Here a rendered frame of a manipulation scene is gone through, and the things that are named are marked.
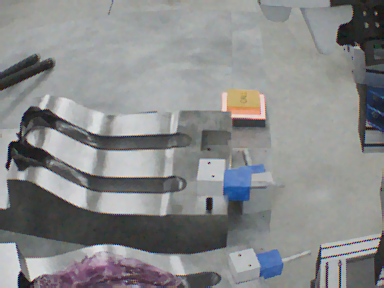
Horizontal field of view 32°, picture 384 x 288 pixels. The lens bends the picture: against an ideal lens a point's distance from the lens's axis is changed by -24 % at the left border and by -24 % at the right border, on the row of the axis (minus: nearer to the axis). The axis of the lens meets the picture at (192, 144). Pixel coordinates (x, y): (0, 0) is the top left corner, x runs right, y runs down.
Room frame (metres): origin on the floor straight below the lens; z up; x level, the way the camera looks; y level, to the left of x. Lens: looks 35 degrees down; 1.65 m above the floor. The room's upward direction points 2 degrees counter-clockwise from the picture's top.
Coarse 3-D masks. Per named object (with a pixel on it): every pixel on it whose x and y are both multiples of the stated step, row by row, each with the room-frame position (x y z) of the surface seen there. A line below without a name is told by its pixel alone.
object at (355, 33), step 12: (360, 12) 0.49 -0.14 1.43; (372, 12) 0.49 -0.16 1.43; (348, 24) 0.49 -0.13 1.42; (360, 24) 0.48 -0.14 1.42; (372, 24) 0.49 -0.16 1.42; (336, 36) 0.51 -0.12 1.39; (348, 36) 0.49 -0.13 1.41; (360, 36) 0.48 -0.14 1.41; (372, 36) 0.49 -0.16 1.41; (360, 48) 0.49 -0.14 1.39; (372, 48) 0.47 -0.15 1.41; (372, 60) 0.47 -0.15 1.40
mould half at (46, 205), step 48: (48, 96) 1.18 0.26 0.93; (0, 144) 1.14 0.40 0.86; (48, 144) 1.04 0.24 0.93; (192, 144) 1.07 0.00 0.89; (0, 192) 0.98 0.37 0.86; (48, 192) 0.92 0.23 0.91; (96, 192) 0.97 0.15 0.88; (192, 192) 0.96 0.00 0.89; (96, 240) 0.92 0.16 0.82; (144, 240) 0.91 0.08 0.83; (192, 240) 0.91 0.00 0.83
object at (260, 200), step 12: (240, 168) 1.07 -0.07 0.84; (252, 168) 1.07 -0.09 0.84; (264, 168) 1.07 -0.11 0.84; (252, 180) 1.02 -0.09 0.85; (264, 180) 1.02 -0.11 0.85; (252, 192) 1.00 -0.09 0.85; (264, 192) 1.01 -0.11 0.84; (240, 204) 1.02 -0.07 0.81; (252, 204) 1.00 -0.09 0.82; (264, 204) 1.01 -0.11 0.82
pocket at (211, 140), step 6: (204, 132) 1.11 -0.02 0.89; (210, 132) 1.11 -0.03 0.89; (216, 132) 1.11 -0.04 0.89; (222, 132) 1.11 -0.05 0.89; (228, 132) 1.10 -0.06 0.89; (204, 138) 1.11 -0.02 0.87; (210, 138) 1.11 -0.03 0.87; (216, 138) 1.11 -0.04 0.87; (222, 138) 1.11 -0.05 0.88; (228, 138) 1.10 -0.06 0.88; (204, 144) 1.11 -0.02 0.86; (210, 144) 1.11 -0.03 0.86; (216, 144) 1.11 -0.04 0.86; (222, 144) 1.11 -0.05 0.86; (228, 144) 1.09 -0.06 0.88; (204, 150) 1.09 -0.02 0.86; (210, 150) 1.09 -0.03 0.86; (216, 150) 1.09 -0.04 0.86; (222, 150) 1.09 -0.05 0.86
